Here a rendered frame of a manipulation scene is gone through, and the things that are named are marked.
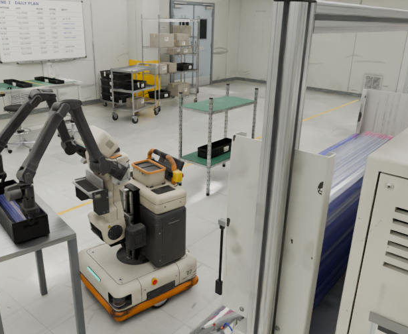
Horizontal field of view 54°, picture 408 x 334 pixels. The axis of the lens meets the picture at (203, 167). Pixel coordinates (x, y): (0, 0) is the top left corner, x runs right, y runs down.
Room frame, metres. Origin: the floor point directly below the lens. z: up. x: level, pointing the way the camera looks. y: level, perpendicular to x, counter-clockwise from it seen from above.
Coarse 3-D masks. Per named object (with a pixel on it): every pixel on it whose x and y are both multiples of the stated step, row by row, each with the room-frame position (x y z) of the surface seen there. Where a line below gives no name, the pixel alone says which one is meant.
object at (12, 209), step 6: (0, 198) 2.10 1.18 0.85; (0, 204) 2.07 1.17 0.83; (6, 204) 2.03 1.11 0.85; (12, 204) 2.03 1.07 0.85; (6, 210) 1.97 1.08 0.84; (12, 210) 1.96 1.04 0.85; (18, 210) 1.96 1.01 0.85; (12, 216) 1.89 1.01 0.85; (18, 216) 1.89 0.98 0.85; (24, 216) 1.89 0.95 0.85
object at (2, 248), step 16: (48, 208) 2.09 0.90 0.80; (0, 224) 1.89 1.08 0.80; (64, 224) 1.91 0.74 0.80; (0, 240) 1.73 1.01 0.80; (32, 240) 1.74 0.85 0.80; (48, 240) 1.75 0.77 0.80; (64, 240) 1.78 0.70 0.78; (0, 256) 1.59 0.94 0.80; (16, 256) 1.63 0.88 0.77; (80, 288) 1.82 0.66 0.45; (80, 304) 1.82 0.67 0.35; (0, 320) 1.56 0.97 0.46; (80, 320) 1.81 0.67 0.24
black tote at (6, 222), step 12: (12, 180) 2.23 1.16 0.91; (0, 192) 2.18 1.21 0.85; (36, 204) 1.91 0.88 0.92; (0, 216) 1.87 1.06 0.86; (36, 216) 1.93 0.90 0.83; (12, 228) 1.69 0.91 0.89; (24, 228) 1.73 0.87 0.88; (36, 228) 1.76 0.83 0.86; (48, 228) 1.80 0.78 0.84; (24, 240) 1.72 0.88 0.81
